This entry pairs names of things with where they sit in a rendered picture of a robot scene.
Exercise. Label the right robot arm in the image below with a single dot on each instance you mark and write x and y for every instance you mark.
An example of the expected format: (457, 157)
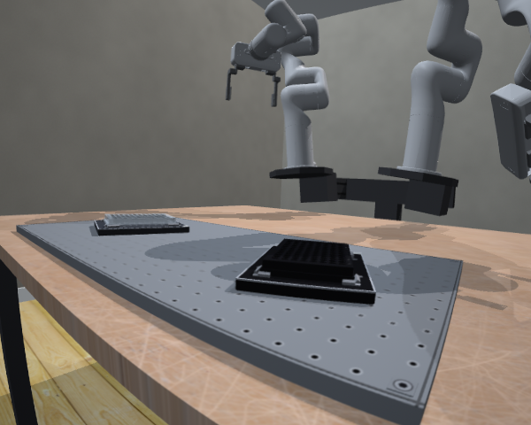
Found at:
(301, 95)

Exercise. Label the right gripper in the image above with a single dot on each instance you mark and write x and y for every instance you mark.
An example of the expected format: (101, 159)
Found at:
(241, 59)

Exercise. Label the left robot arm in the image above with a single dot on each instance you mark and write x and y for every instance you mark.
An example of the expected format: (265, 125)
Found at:
(432, 83)

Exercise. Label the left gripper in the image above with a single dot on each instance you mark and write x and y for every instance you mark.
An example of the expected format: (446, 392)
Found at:
(514, 136)

